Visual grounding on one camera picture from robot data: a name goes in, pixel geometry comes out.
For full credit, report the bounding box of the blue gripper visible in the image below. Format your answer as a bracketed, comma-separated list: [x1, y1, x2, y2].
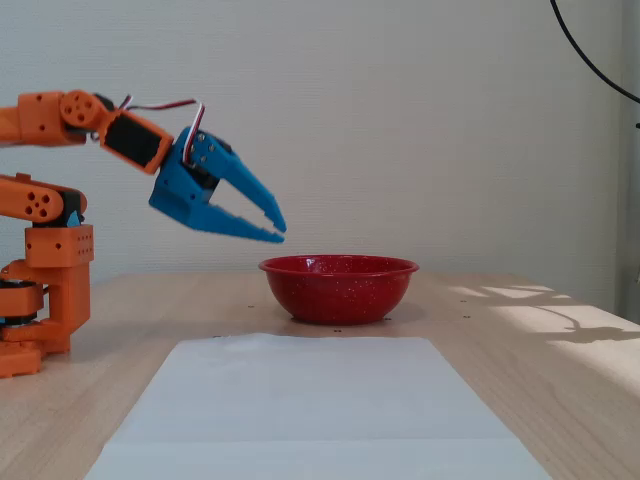
[148, 125, 288, 245]

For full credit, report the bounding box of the red speckled bowl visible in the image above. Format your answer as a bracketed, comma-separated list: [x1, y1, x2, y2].
[258, 254, 420, 327]

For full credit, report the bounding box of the white paper sheet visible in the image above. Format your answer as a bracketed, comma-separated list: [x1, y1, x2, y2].
[82, 334, 554, 480]

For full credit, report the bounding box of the red white black servo wire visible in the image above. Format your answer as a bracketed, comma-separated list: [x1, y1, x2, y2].
[117, 94, 207, 166]

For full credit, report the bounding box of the black hanging cable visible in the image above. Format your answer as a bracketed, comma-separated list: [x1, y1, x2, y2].
[549, 0, 640, 104]

